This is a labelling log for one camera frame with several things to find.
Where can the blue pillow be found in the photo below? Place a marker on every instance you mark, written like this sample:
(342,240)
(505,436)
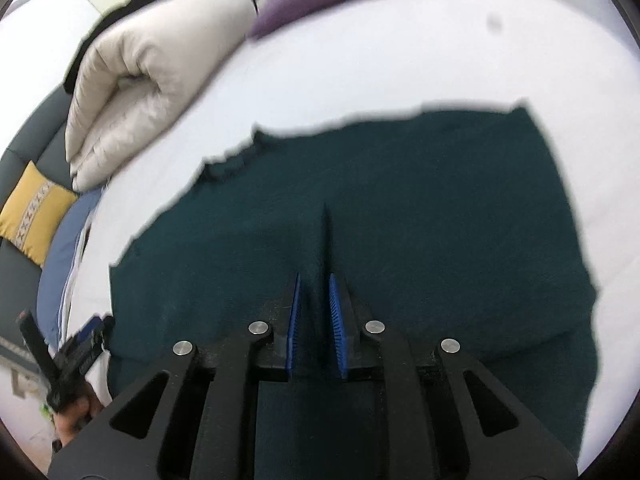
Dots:
(60,260)

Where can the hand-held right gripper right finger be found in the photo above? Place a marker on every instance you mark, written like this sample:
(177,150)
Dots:
(337,325)

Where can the yellow patterned pillow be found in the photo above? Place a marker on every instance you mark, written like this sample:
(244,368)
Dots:
(30,215)

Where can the beige folded duvet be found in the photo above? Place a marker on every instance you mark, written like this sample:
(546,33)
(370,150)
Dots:
(140,85)

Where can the bed with white sheet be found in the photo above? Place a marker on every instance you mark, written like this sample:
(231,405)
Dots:
(400,60)

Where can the grey upholstered headboard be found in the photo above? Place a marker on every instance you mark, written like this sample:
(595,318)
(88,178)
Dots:
(30,135)

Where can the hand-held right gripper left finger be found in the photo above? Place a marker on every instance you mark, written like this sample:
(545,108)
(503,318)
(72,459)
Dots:
(295,320)

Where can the dark green sweater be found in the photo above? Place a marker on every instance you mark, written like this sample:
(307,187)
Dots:
(425,210)

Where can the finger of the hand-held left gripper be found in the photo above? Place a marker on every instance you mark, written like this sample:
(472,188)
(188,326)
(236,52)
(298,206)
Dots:
(92,329)
(37,345)

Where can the person's left hand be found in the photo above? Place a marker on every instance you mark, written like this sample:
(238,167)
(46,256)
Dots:
(75,420)

